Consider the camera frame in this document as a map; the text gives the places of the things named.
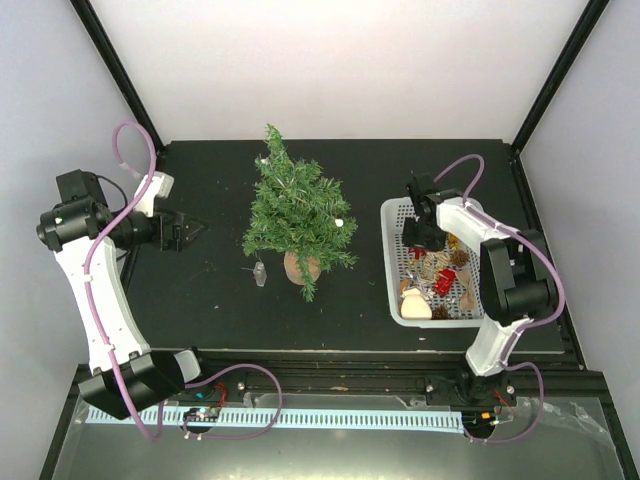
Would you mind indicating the silver star ornament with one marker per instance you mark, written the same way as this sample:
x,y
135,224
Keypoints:
x,y
415,284

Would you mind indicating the wooden snowman ornament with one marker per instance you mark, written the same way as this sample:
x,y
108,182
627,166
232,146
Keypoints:
x,y
415,307

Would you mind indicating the small green christmas tree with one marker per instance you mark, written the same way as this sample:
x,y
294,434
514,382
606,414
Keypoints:
x,y
297,209

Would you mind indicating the white perforated plastic basket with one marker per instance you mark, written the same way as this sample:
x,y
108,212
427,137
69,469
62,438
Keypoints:
x,y
399,263

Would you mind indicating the red glitter star ornament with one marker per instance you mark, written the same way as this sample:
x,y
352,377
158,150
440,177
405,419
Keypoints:
x,y
417,252

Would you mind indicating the gold gift box ornament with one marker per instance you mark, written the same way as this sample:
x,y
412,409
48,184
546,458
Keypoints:
x,y
453,242

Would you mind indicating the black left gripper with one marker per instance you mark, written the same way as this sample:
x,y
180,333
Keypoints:
x,y
177,240

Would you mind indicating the brown tree base pot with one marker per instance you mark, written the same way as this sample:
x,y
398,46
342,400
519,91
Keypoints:
x,y
294,272

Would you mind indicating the black corner frame post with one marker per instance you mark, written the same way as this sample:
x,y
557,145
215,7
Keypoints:
x,y
108,54

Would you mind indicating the burlap bow ornament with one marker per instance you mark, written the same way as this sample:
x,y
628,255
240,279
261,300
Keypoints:
x,y
467,300

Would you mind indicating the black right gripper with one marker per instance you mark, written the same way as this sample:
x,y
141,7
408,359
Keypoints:
x,y
408,239

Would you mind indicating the white slotted cable duct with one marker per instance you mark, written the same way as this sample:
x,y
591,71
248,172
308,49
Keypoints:
x,y
213,420

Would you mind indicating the right black corner post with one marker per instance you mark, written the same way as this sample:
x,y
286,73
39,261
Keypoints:
x,y
574,44

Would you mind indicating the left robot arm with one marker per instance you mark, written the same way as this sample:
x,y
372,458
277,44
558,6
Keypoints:
x,y
85,237

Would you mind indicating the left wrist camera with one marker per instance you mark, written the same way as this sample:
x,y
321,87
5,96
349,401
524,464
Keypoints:
x,y
159,188

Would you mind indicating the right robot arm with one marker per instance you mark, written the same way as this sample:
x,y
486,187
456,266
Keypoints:
x,y
519,288

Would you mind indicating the brown pine cone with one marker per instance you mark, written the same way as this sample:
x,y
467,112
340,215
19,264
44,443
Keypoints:
x,y
459,258
440,313

